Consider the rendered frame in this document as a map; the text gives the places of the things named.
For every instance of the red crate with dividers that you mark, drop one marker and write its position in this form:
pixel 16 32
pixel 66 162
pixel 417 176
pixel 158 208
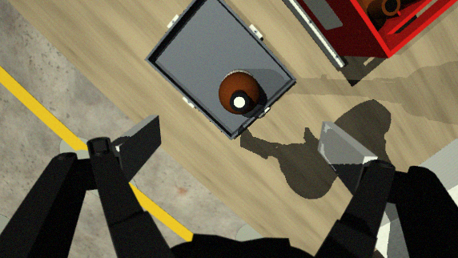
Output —
pixel 349 30

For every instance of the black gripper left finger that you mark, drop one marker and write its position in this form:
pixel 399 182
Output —
pixel 44 224

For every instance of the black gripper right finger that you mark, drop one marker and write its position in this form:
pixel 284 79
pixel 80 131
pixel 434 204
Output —
pixel 428 214

